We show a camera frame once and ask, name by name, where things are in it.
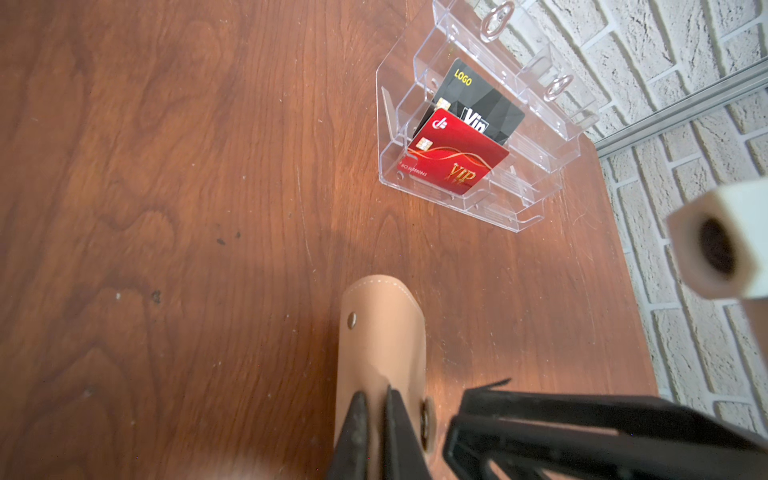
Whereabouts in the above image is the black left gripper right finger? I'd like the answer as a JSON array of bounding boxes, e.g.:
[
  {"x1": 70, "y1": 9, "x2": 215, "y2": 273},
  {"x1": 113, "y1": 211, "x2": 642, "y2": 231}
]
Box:
[{"x1": 383, "y1": 387, "x2": 431, "y2": 480}]

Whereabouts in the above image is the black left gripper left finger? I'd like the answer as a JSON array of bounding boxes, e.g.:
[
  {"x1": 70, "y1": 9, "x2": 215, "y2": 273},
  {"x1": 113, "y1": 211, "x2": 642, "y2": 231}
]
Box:
[{"x1": 326, "y1": 391, "x2": 369, "y2": 480}]

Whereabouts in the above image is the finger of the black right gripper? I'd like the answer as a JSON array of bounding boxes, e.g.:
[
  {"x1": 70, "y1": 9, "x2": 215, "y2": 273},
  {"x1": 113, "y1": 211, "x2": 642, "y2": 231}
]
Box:
[{"x1": 443, "y1": 383, "x2": 767, "y2": 479}]

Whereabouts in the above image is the red VIP card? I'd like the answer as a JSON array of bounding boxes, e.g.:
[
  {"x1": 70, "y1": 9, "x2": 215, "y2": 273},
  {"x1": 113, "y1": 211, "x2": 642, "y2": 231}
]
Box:
[{"x1": 398, "y1": 109, "x2": 509, "y2": 195}]

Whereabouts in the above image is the clear acrylic card organizer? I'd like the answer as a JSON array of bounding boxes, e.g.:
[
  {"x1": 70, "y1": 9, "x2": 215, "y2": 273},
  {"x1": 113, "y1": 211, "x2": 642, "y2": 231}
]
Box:
[{"x1": 376, "y1": 1, "x2": 598, "y2": 232}]

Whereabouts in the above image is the black VIP card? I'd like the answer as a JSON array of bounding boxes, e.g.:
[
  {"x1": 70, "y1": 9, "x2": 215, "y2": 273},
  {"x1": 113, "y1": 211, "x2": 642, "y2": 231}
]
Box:
[{"x1": 416, "y1": 59, "x2": 525, "y2": 145}]

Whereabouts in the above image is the aluminium right frame rail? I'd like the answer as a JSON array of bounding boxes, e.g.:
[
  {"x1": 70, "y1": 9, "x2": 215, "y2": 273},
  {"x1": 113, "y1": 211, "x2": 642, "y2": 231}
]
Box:
[{"x1": 595, "y1": 58, "x2": 767, "y2": 158}]

